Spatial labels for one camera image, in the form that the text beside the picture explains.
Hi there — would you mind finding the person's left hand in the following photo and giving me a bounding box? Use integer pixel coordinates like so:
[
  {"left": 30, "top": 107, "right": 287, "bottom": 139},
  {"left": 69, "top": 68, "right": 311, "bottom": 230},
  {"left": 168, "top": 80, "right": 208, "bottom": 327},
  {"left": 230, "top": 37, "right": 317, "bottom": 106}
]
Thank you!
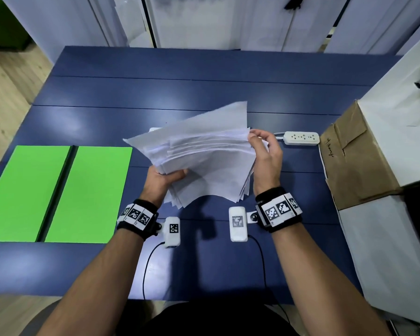
[{"left": 139, "top": 165, "right": 189, "bottom": 209}]

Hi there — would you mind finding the black camera cable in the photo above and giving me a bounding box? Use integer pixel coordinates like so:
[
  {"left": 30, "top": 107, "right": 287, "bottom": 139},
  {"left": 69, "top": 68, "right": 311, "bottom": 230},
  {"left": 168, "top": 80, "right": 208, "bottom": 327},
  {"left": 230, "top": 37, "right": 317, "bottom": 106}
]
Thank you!
[
  {"left": 246, "top": 234, "right": 291, "bottom": 324},
  {"left": 141, "top": 241, "right": 166, "bottom": 301}
]

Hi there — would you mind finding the person's right forearm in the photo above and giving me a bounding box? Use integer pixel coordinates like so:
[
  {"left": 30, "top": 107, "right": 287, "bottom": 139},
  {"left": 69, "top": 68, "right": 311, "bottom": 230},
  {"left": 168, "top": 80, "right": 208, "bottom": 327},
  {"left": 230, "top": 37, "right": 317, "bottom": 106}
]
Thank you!
[{"left": 271, "top": 222, "right": 392, "bottom": 336}]

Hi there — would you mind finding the person's black clothing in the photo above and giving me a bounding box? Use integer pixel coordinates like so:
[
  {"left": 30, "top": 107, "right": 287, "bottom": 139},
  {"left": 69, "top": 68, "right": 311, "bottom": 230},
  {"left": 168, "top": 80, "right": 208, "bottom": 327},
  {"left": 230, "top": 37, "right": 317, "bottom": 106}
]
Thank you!
[{"left": 117, "top": 299, "right": 300, "bottom": 336}]

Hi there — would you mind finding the person's right hand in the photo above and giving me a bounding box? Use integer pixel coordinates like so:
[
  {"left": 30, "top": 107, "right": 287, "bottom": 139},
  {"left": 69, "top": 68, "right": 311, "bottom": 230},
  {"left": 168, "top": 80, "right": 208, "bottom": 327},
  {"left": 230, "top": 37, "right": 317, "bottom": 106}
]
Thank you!
[{"left": 247, "top": 128, "right": 284, "bottom": 196}]

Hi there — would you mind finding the brown cardboard box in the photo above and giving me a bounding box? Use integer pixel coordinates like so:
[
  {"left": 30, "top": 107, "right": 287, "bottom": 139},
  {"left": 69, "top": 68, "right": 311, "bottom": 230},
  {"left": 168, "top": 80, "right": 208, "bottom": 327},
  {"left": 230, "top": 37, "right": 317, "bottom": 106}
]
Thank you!
[{"left": 318, "top": 100, "right": 403, "bottom": 211}]

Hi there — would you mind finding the person's left forearm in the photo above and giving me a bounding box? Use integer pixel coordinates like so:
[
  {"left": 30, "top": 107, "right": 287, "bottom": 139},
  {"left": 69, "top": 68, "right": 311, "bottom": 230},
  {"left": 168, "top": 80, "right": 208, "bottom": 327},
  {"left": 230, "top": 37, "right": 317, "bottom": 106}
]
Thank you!
[{"left": 36, "top": 229, "right": 146, "bottom": 336}]

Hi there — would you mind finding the grey round stool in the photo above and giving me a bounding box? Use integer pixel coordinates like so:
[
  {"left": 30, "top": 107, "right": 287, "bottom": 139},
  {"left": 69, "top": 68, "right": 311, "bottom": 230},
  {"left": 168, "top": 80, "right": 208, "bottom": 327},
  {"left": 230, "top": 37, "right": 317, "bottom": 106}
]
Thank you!
[{"left": 19, "top": 299, "right": 63, "bottom": 336}]

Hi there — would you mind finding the green folder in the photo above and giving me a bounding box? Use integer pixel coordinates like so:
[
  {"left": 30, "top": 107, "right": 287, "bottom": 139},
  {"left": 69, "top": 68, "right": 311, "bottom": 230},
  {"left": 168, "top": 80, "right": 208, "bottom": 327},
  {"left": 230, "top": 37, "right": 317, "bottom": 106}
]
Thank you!
[{"left": 0, "top": 146, "right": 133, "bottom": 245}]

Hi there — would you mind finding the pile of white papers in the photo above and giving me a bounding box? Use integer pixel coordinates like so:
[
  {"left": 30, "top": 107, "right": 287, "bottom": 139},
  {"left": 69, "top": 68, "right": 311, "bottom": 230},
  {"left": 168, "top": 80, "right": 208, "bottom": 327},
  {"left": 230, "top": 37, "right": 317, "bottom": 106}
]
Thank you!
[{"left": 123, "top": 101, "right": 269, "bottom": 210}]

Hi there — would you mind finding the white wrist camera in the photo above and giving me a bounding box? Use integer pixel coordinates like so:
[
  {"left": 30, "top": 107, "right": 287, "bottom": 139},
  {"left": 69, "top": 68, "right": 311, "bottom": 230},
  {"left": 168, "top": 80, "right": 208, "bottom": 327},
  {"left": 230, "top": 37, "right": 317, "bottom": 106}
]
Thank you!
[
  {"left": 161, "top": 216, "right": 181, "bottom": 249},
  {"left": 228, "top": 206, "right": 249, "bottom": 243}
]

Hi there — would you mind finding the dark green cabinet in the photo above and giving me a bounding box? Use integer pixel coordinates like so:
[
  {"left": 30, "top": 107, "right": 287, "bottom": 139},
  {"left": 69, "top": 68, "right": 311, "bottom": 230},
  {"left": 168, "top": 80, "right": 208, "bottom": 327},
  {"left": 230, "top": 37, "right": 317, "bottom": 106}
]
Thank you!
[{"left": 0, "top": 0, "right": 32, "bottom": 51}]

